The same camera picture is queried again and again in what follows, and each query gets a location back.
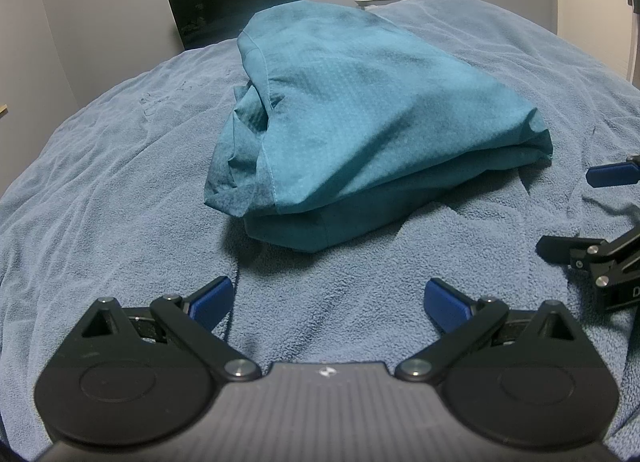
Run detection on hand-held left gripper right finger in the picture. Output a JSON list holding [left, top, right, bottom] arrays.
[[394, 278, 581, 384]]

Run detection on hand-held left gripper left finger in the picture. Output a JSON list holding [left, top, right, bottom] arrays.
[[75, 276, 263, 384]]

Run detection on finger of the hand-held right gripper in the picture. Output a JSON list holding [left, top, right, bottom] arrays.
[[536, 226, 640, 289], [586, 153, 640, 188]]

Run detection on teal zip hooded jacket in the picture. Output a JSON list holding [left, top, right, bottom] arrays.
[[202, 0, 554, 254]]

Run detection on blue fleece blanket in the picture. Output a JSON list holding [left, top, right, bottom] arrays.
[[0, 0, 640, 449]]

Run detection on white door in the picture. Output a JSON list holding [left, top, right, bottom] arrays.
[[554, 0, 640, 82]]

